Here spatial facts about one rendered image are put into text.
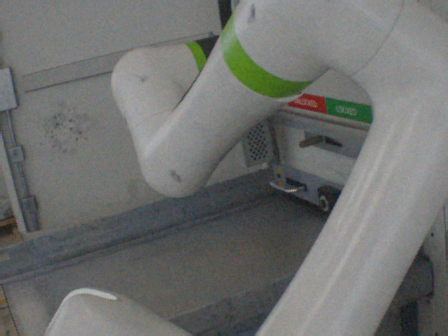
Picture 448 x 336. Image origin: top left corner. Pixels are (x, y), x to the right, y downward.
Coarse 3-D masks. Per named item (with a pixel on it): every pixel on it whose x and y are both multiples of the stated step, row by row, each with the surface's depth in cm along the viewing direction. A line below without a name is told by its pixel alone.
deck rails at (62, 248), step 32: (224, 192) 162; (256, 192) 165; (96, 224) 151; (128, 224) 154; (160, 224) 157; (192, 224) 157; (32, 256) 146; (64, 256) 149; (96, 256) 148; (416, 256) 117; (256, 288) 105; (192, 320) 101; (224, 320) 103; (256, 320) 106
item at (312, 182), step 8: (288, 168) 157; (280, 176) 162; (288, 176) 158; (296, 176) 154; (304, 176) 151; (312, 176) 148; (288, 184) 159; (296, 184) 156; (304, 184) 152; (312, 184) 148; (320, 184) 145; (328, 184) 142; (336, 184) 140; (296, 192) 157; (304, 192) 153; (312, 192) 149; (312, 200) 150
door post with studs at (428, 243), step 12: (432, 228) 112; (432, 240) 113; (444, 240) 110; (432, 252) 114; (444, 252) 111; (444, 264) 111; (444, 276) 112; (444, 288) 113; (444, 300) 113; (444, 312) 114; (444, 324) 115
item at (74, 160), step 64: (0, 0) 156; (64, 0) 158; (128, 0) 160; (192, 0) 162; (0, 64) 160; (64, 64) 162; (0, 128) 164; (64, 128) 166; (64, 192) 170; (128, 192) 172
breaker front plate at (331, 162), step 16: (320, 80) 136; (336, 80) 130; (336, 96) 132; (352, 96) 126; (368, 96) 122; (288, 112) 152; (304, 112) 145; (288, 128) 154; (368, 128) 125; (288, 144) 156; (320, 144) 143; (352, 144) 131; (288, 160) 159; (304, 160) 151; (320, 160) 145; (336, 160) 139; (352, 160) 133; (320, 176) 147; (336, 176) 140
